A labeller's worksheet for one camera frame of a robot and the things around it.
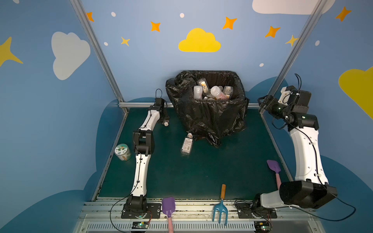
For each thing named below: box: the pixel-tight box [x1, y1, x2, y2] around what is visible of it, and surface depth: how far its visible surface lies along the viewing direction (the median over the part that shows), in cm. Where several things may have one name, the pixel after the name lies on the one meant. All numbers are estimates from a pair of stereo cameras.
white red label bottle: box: [210, 85, 228, 101], surface depth 82 cm
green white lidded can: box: [114, 143, 132, 162], surface depth 90 cm
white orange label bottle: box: [193, 85, 204, 100], surface depth 84 cm
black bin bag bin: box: [165, 69, 250, 148], surface depth 88 cm
